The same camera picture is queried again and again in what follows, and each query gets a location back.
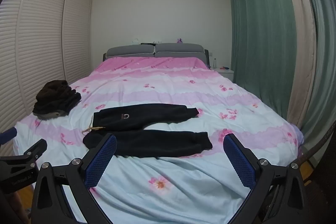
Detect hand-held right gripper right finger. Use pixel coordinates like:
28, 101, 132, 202
223, 133, 307, 224

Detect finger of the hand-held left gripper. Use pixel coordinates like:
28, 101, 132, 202
0, 128, 18, 145
23, 138, 48, 162

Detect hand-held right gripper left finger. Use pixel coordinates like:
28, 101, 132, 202
31, 133, 118, 224

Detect black pants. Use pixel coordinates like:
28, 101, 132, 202
82, 104, 213, 158

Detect pile of dark clothes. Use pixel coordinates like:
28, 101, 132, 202
32, 80, 82, 119

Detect dark curved bar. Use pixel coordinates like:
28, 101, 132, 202
301, 119, 336, 162

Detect white nightstand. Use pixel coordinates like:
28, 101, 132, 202
216, 68, 235, 83

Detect pink floral blanket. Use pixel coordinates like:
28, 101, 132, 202
13, 56, 305, 224

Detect grey padded headboard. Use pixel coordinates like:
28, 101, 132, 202
102, 43, 211, 68

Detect green curtain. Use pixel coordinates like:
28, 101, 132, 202
286, 0, 336, 132
227, 0, 302, 121

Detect beige curtain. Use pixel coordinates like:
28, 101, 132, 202
276, 0, 319, 130

